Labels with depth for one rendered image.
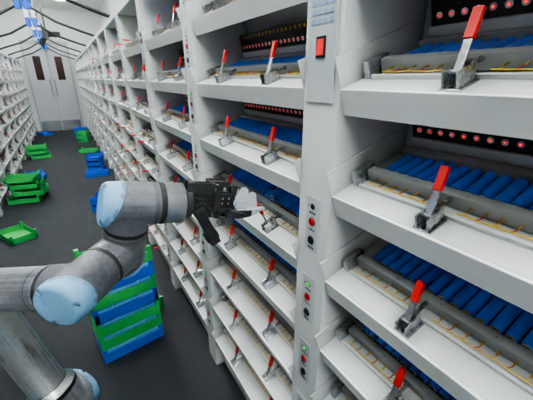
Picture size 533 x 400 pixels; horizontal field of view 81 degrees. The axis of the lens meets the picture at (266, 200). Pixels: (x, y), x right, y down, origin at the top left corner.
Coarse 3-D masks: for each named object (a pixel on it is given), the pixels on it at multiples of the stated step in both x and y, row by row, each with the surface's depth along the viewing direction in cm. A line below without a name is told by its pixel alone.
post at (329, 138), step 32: (352, 0) 48; (384, 0) 51; (416, 0) 55; (352, 32) 50; (384, 32) 53; (416, 32) 57; (320, 128) 58; (352, 128) 56; (384, 128) 61; (320, 160) 59; (320, 192) 61; (320, 224) 63; (352, 224) 65; (320, 256) 65; (320, 288) 67; (320, 320) 70; (320, 384) 78
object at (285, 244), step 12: (216, 168) 121; (228, 168) 124; (204, 180) 120; (252, 216) 94; (276, 216) 91; (252, 228) 92; (276, 228) 86; (264, 240) 88; (276, 240) 81; (288, 240) 80; (276, 252) 84; (288, 252) 76
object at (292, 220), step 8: (224, 176) 119; (232, 184) 114; (240, 184) 109; (248, 192) 103; (256, 192) 101; (256, 200) 100; (264, 200) 96; (272, 208) 91; (280, 208) 89; (288, 216) 85; (296, 224) 82
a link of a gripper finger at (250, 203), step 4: (252, 192) 77; (248, 196) 77; (252, 196) 78; (240, 200) 77; (244, 200) 77; (248, 200) 77; (252, 200) 78; (236, 204) 76; (240, 204) 76; (244, 204) 77; (248, 204) 78; (252, 204) 78; (256, 204) 79; (236, 208) 76; (240, 208) 77; (244, 208) 78; (248, 208) 78; (252, 208) 78; (256, 208) 79; (260, 208) 80; (252, 212) 78; (256, 212) 79
